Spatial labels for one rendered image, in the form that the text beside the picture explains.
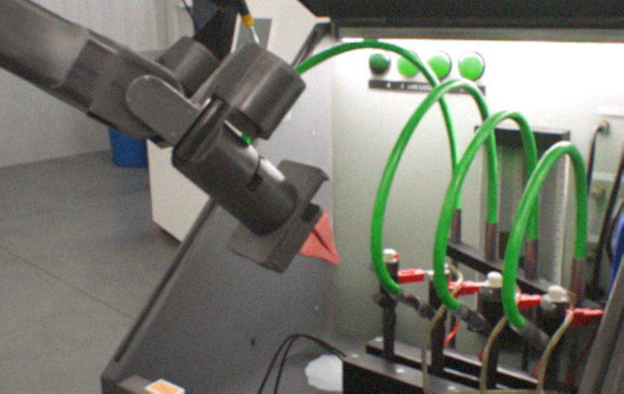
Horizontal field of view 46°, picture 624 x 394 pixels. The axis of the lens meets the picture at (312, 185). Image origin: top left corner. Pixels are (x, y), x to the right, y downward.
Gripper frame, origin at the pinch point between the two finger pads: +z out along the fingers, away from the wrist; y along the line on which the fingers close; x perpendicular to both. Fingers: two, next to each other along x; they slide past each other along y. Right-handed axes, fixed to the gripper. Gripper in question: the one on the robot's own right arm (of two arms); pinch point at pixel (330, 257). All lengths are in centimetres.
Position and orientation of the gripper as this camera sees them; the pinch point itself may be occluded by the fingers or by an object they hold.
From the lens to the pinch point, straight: 73.3
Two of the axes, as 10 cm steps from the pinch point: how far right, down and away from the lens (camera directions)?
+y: 5.3, -8.1, 2.3
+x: -6.1, -1.8, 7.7
